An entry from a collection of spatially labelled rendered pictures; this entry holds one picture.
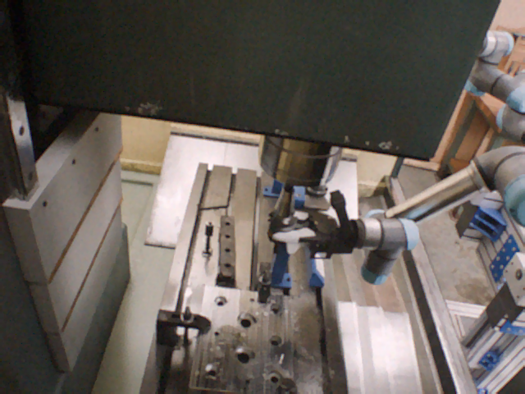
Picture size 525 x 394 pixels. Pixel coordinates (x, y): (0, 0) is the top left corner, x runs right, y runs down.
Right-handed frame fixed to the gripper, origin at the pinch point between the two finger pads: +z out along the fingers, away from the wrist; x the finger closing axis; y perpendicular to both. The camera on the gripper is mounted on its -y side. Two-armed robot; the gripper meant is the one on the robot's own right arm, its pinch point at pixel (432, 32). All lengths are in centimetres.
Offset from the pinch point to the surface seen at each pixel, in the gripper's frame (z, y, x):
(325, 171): 45, 19, -23
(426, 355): -13, 97, -39
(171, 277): 62, 74, 8
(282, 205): 47, 33, -15
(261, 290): 45, 64, -13
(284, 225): 47, 37, -17
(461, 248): -167, 164, 33
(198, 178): 36, 74, 52
